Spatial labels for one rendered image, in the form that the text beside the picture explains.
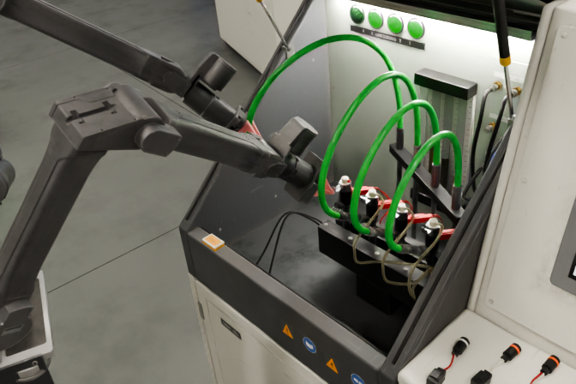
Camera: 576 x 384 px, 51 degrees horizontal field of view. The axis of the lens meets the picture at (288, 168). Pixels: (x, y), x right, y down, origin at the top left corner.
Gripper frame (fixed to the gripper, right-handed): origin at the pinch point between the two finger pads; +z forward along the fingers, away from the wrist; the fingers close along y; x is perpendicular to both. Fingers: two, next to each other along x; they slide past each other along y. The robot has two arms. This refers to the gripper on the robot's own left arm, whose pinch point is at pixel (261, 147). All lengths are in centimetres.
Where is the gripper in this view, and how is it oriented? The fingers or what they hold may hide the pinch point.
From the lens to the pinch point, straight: 133.4
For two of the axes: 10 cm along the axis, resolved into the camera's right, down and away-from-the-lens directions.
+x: -6.4, 7.2, 2.7
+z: 7.7, 6.0, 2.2
